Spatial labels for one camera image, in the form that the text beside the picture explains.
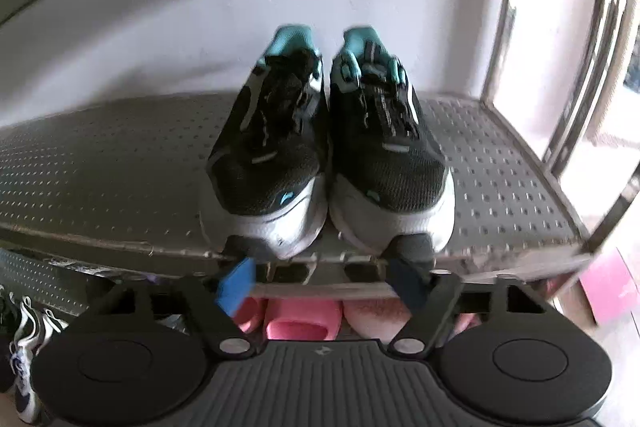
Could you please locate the pink plush slipper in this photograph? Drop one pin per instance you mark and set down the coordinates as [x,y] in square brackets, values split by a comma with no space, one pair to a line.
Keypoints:
[372,319]

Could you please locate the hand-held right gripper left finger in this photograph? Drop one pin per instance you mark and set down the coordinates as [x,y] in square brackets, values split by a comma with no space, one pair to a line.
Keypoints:
[237,284]

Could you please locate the pink box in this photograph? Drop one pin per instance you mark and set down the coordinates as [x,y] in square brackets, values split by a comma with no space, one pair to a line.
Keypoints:
[610,287]

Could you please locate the white blue sneaker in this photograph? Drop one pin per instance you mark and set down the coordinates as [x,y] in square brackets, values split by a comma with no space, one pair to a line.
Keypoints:
[30,357]

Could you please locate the black teal sneaker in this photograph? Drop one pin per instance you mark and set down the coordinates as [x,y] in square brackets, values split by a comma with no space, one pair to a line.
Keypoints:
[270,157]
[390,157]

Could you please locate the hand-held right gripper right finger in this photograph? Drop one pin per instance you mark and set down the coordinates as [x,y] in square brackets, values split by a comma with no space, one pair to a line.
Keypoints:
[407,287]

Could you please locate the perforated metal shoe rack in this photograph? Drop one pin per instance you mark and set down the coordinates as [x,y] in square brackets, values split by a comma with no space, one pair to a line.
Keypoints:
[125,157]

